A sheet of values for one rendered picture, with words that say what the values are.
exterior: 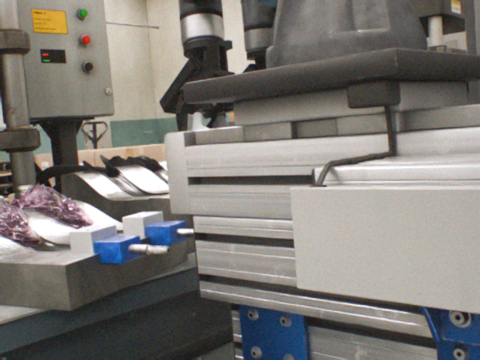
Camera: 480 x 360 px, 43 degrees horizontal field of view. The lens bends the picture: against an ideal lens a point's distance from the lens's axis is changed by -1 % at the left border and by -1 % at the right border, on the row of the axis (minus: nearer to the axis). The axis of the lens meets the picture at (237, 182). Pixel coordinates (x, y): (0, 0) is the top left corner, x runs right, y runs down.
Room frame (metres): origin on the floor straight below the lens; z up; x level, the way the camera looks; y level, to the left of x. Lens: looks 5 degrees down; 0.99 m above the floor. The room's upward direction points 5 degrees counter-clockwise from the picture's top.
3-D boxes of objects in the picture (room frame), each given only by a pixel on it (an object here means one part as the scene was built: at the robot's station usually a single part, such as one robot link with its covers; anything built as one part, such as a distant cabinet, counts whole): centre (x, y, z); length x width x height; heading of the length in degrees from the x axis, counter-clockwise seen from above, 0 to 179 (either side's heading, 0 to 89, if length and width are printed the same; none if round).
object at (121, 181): (1.21, 0.17, 0.92); 0.35 x 0.16 x 0.09; 45
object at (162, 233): (0.84, 0.10, 0.86); 0.13 x 0.05 x 0.05; 63
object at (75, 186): (1.23, 0.18, 0.87); 0.50 x 0.26 x 0.14; 45
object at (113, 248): (0.75, 0.15, 0.86); 0.13 x 0.05 x 0.05; 63
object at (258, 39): (1.30, -0.08, 1.17); 0.08 x 0.08 x 0.05
